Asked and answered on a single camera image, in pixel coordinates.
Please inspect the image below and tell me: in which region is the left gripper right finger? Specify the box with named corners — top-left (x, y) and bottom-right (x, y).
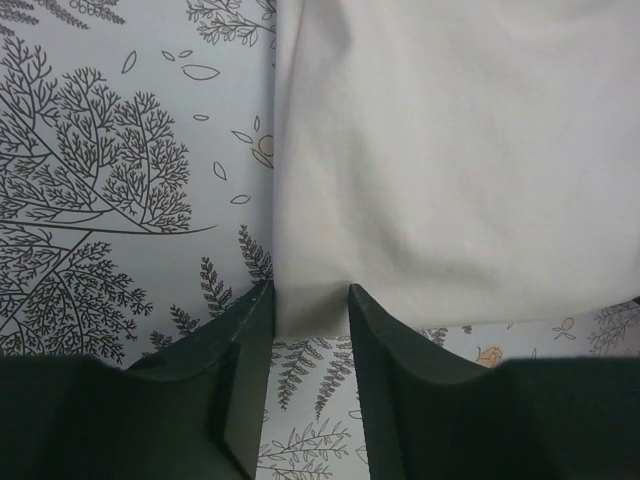
top-left (348, 284), bottom-right (639, 479)

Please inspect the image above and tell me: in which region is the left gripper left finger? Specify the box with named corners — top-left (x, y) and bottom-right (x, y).
top-left (1, 281), bottom-right (274, 479)

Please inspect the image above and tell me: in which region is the white coca-cola t-shirt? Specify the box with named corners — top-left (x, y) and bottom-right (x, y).
top-left (272, 1), bottom-right (639, 338)

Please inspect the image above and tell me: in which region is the floral patterned table mat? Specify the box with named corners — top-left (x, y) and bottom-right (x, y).
top-left (0, 0), bottom-right (640, 480)

